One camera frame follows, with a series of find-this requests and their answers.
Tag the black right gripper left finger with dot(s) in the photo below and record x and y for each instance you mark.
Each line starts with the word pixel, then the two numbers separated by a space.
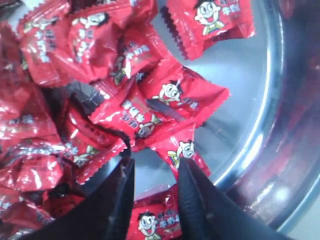
pixel 104 215

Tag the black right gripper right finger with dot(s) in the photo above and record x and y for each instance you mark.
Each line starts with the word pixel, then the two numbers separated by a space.
pixel 206 213

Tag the red candy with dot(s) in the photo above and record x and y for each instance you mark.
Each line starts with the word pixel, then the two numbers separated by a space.
pixel 156 217
pixel 173 143
pixel 196 25

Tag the round stainless steel plate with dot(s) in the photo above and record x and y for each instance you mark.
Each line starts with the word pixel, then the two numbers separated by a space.
pixel 263 144

